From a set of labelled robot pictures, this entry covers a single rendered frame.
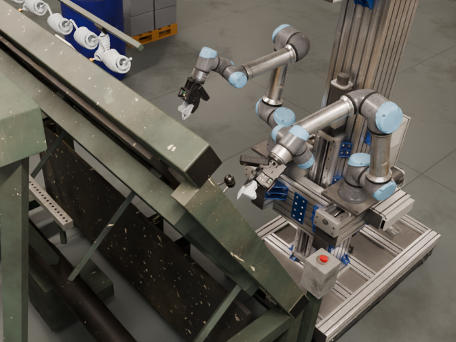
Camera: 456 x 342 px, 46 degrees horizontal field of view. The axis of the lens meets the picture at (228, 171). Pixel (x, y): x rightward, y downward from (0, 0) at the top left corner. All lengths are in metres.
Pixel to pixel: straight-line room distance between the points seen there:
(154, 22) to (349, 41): 4.25
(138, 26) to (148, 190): 4.92
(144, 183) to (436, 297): 2.63
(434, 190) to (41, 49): 3.59
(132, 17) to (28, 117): 5.39
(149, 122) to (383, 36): 1.36
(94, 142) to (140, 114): 0.37
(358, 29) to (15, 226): 1.87
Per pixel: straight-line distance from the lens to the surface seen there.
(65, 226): 2.54
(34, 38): 2.01
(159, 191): 1.62
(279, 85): 2.87
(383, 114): 2.23
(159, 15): 6.63
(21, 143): 1.05
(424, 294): 3.87
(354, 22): 2.61
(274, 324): 2.43
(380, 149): 2.38
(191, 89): 2.58
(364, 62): 2.62
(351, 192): 2.68
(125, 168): 1.73
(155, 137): 1.45
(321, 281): 2.52
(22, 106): 1.04
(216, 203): 1.52
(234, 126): 5.06
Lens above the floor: 2.72
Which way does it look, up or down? 37 degrees down
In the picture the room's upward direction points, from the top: 5 degrees clockwise
